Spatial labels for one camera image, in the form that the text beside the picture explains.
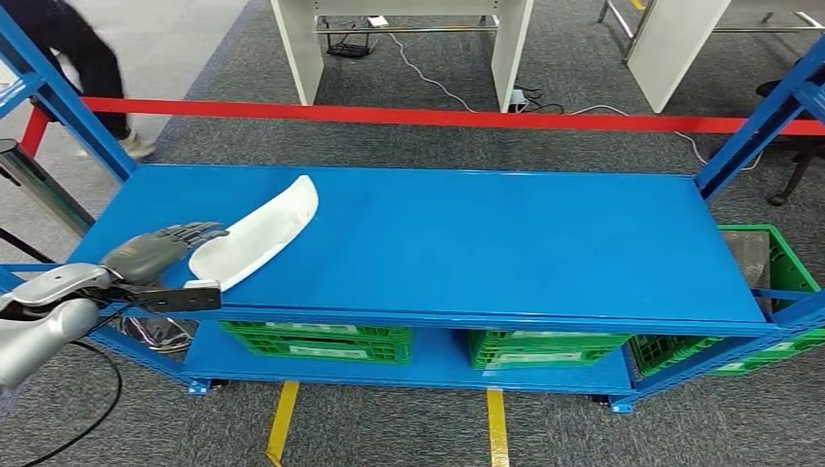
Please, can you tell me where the white desk panel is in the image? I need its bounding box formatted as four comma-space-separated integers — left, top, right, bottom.
626, 0, 825, 116

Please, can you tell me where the black router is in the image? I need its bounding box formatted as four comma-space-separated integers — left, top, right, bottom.
325, 35, 376, 59

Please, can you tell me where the white cable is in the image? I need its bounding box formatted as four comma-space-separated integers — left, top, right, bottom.
568, 104, 765, 173
385, 32, 479, 114

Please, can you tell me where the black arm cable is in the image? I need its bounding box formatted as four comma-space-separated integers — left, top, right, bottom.
0, 303, 125, 467

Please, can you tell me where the white desk with crossbar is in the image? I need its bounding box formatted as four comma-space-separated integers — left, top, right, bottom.
269, 0, 536, 114

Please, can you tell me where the white curved plastic part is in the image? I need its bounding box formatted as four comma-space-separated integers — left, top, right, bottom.
188, 174, 320, 293

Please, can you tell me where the person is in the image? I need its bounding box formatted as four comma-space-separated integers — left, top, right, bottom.
0, 0, 158, 161

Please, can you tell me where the blue metal shelf rack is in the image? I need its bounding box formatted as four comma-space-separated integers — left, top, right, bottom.
0, 6, 825, 415

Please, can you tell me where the short red barrier belt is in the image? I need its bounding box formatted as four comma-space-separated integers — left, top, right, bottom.
18, 106, 53, 160

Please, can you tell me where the chrome stanchion post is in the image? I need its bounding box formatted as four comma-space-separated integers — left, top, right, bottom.
0, 138, 195, 354

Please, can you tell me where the long red barrier belt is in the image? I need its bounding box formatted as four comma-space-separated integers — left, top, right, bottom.
80, 96, 825, 138

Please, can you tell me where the grey flat board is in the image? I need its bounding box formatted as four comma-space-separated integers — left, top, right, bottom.
721, 231, 772, 305

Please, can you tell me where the black office chair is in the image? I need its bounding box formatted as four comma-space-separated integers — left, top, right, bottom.
754, 54, 825, 207

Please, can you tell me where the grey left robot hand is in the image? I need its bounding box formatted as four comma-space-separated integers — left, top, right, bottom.
99, 221, 232, 288

